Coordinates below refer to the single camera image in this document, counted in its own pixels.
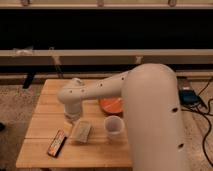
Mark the orange ceramic bowl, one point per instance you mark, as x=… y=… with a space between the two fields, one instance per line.
x=111 y=105

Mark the metal rail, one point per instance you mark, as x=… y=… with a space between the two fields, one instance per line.
x=105 y=57

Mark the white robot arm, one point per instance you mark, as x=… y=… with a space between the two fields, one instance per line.
x=151 y=111

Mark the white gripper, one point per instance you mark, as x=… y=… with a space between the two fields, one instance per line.
x=70 y=117

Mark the dark candy bar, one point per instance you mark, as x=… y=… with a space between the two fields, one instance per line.
x=57 y=144

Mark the white sponge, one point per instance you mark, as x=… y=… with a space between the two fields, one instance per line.
x=81 y=131

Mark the wooden table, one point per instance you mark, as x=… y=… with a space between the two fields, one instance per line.
x=48 y=118

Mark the black power adapter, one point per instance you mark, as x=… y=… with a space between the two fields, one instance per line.
x=188 y=97

